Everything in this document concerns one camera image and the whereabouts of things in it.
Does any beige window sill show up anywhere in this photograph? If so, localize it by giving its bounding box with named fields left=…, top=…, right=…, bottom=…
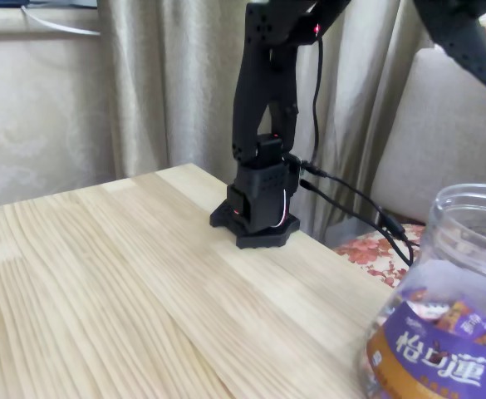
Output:
left=0, top=6, right=102, bottom=42

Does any black power cable with barrel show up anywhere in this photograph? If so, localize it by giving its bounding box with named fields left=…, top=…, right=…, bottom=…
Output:
left=302, top=163, right=415, bottom=265

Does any grey upholstered chair back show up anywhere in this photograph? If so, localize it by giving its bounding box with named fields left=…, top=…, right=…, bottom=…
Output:
left=369, top=45, right=486, bottom=228

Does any thin black wire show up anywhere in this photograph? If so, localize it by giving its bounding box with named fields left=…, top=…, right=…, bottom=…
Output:
left=310, top=37, right=324, bottom=164

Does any floral seat cushion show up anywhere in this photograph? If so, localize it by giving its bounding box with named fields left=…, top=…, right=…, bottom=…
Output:
left=332, top=224, right=429, bottom=288

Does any clear plastic candy jar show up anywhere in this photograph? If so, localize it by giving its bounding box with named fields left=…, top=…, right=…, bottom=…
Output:
left=358, top=184, right=486, bottom=399

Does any red white base servo cable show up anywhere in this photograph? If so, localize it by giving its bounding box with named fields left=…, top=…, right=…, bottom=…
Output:
left=273, top=188, right=290, bottom=229

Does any black plug cable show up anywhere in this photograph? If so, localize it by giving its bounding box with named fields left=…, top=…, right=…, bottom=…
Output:
left=299, top=177, right=412, bottom=265

